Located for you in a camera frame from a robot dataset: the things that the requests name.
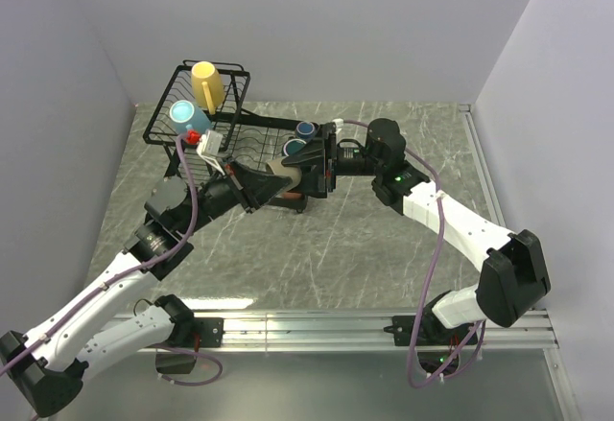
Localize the olive brown small cup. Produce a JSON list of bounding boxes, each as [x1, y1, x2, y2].
[[266, 156, 302, 189]]

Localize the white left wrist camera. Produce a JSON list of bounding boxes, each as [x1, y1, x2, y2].
[[185, 129, 224, 175]]

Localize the dark green patterned mug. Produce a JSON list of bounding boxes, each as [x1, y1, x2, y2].
[[281, 138, 307, 157]]

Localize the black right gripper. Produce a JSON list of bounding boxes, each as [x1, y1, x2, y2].
[[282, 125, 383, 200]]

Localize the aluminium table edge rail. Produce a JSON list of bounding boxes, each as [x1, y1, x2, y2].
[[458, 104, 506, 226]]

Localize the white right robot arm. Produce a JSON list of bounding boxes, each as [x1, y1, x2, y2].
[[268, 118, 551, 345]]

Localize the light blue ceramic mug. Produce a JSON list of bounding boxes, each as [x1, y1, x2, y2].
[[169, 100, 212, 134]]

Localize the dark blue glossy mug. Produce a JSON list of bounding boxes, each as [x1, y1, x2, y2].
[[295, 121, 318, 142]]

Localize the yellow ceramic mug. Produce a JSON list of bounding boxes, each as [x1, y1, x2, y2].
[[191, 61, 224, 115]]

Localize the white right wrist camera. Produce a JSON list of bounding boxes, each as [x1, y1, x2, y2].
[[331, 118, 344, 134]]

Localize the black wire dish rack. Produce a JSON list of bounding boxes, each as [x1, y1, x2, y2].
[[142, 58, 320, 214]]

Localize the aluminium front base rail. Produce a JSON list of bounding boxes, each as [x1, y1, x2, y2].
[[109, 309, 560, 355]]

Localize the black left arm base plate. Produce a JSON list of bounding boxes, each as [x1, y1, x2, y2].
[[192, 317, 224, 350]]

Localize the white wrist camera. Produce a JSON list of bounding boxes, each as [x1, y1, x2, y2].
[[331, 118, 344, 134], [185, 129, 224, 175]]

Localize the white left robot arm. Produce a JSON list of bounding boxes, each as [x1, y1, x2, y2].
[[1, 160, 301, 418]]

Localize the red orange mug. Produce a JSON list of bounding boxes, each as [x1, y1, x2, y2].
[[281, 192, 303, 199]]

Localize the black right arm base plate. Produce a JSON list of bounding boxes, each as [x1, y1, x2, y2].
[[383, 316, 471, 347]]

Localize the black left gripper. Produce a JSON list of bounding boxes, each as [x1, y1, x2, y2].
[[180, 154, 294, 237]]

